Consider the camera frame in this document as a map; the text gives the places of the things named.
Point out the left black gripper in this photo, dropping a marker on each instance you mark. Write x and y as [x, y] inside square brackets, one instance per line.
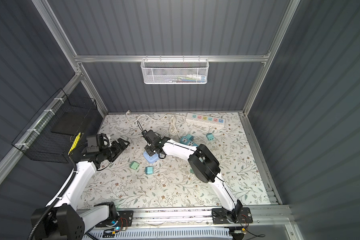
[118, 149]

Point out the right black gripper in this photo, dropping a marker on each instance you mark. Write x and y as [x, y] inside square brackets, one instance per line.
[148, 148]

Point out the lavender square power socket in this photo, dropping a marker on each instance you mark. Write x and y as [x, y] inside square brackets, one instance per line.
[151, 159]

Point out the teal plug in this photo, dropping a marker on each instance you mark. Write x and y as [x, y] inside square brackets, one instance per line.
[149, 170]
[210, 137]

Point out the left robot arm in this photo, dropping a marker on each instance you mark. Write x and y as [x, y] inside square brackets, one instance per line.
[59, 219]

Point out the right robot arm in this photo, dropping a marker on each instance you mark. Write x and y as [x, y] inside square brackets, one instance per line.
[203, 163]

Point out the green plug far left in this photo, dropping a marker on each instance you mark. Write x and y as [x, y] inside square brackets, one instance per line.
[134, 165]

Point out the yellow marker in basket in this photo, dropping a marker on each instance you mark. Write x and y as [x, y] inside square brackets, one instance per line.
[75, 142]

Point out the teal power strip with USB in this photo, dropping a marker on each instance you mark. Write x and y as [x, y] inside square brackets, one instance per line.
[188, 140]

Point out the black pad in basket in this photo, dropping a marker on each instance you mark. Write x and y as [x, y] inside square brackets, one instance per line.
[70, 124]

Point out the white long power strip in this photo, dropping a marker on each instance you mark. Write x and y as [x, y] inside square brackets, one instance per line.
[205, 120]

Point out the pens in white basket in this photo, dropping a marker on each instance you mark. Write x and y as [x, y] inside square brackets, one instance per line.
[188, 79]

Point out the black wire side basket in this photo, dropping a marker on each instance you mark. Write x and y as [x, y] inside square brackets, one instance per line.
[50, 136]

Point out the white wire wall basket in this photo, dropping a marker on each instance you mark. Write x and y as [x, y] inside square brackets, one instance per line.
[156, 73]

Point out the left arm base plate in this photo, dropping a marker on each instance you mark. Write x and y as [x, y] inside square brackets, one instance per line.
[124, 219]

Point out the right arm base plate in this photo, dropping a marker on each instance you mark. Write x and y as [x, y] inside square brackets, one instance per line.
[222, 216]

